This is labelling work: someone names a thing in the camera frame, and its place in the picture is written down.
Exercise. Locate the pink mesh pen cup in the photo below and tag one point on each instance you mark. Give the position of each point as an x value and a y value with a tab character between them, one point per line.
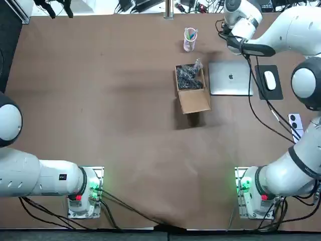
188	46

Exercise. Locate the green pen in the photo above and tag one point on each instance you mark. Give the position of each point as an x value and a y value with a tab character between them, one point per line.
191	33

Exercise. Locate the black mouse pad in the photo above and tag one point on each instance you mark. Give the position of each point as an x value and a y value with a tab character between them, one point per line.
279	85

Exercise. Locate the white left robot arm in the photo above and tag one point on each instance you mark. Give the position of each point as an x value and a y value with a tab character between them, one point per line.
25	175

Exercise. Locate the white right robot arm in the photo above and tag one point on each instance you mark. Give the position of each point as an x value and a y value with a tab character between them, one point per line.
288	32

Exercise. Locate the plastic bag of black parts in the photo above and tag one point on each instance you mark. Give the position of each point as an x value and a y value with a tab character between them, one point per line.
186	77

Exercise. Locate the blue pen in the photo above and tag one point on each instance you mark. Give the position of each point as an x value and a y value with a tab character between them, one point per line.
193	37

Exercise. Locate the small red-lit circuit board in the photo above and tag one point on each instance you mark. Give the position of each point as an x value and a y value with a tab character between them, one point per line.
181	7
202	8

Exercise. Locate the pale lilac flip phone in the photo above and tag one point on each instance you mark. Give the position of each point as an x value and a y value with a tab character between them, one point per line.
293	120

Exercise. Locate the black power adapter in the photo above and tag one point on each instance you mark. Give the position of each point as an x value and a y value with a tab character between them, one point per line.
125	5

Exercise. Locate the white computer mouse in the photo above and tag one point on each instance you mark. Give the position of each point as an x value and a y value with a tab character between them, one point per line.
269	80

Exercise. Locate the open cardboard box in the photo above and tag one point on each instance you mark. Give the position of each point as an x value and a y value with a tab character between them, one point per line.
195	103

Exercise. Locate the aluminium profile post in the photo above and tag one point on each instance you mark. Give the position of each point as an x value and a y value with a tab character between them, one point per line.
168	10

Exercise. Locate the silver laptop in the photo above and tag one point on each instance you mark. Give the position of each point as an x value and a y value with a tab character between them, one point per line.
225	82

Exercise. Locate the aluminium frame rail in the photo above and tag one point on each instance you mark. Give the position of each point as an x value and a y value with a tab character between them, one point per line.
23	12

